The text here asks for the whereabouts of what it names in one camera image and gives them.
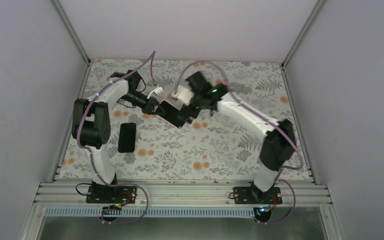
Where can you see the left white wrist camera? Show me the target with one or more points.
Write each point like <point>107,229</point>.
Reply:
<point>156,91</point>

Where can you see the floral patterned table mat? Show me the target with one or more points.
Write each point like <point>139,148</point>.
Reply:
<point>213,146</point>

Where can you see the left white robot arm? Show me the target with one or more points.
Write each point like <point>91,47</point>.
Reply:
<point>91,125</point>

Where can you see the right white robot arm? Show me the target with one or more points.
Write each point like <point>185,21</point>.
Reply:
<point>277,136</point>

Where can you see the aluminium rail frame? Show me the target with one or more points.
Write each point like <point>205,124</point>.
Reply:
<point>183,193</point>

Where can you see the grey slotted cable duct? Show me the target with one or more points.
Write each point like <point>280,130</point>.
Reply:
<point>152,212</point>

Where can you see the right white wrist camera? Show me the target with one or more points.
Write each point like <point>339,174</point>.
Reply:
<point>183,94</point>

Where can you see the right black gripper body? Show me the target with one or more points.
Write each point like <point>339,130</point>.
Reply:
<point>195,112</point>

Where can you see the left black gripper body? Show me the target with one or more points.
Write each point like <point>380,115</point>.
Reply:
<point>130,97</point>

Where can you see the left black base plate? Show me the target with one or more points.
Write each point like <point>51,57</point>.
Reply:
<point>111,195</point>

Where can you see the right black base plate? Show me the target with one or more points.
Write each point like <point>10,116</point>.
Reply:
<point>247,195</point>

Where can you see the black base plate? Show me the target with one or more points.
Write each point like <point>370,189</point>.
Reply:
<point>247,195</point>
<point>111,195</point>

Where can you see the black phone on table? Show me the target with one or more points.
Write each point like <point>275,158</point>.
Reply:
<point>127,137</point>

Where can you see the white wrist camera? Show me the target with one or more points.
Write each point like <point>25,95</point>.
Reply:
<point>183,94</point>
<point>156,91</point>

